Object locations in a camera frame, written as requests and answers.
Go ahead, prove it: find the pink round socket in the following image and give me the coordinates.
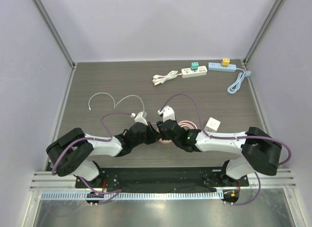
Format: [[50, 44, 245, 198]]
[[158, 120, 197, 144]]

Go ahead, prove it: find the white cube adapter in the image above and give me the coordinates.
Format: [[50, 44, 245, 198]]
[[204, 117, 221, 132]]

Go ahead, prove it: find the white power strip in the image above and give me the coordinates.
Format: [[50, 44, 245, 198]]
[[152, 66, 208, 86]]

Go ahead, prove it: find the teal plug adapter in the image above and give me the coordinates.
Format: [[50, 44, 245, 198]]
[[191, 62, 199, 70]]

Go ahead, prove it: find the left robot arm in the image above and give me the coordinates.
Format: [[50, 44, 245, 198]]
[[46, 123, 161, 188]]

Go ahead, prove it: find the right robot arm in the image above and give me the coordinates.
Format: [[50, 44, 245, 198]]
[[157, 120, 282, 186]]

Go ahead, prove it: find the yellow plug adapter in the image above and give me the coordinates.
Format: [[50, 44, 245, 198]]
[[221, 58, 230, 67]]

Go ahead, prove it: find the blue power strip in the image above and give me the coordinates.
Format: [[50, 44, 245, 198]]
[[208, 62, 251, 94]]

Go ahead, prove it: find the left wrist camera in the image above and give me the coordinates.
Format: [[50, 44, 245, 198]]
[[130, 111, 148, 125]]

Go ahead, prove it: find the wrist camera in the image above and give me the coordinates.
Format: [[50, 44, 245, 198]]
[[157, 105, 176, 122], [130, 111, 148, 125]]

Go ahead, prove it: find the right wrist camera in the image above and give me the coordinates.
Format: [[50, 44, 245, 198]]
[[157, 105, 176, 122]]

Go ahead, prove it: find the white charger cable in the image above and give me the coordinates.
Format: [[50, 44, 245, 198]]
[[88, 92, 145, 111]]

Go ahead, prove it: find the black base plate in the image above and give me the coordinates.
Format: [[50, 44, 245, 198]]
[[86, 166, 249, 190]]

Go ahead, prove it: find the perforated cable duct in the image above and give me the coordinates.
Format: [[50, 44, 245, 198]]
[[41, 190, 224, 201]]

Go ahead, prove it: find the aluminium front rail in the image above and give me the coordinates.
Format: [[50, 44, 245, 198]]
[[30, 168, 297, 190]]

